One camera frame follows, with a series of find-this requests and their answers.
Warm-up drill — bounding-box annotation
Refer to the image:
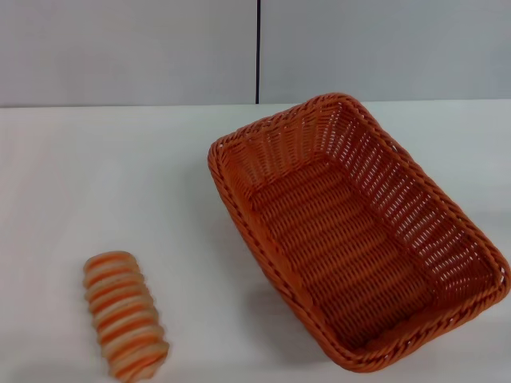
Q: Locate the orange woven plastic basket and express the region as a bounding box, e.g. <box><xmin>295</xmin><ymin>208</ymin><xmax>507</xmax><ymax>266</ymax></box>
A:
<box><xmin>207</xmin><ymin>93</ymin><xmax>511</xmax><ymax>374</ymax></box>

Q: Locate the orange and cream striped bread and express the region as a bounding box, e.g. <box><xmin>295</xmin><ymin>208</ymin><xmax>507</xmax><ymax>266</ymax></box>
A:
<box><xmin>82</xmin><ymin>250</ymin><xmax>171</xmax><ymax>380</ymax></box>

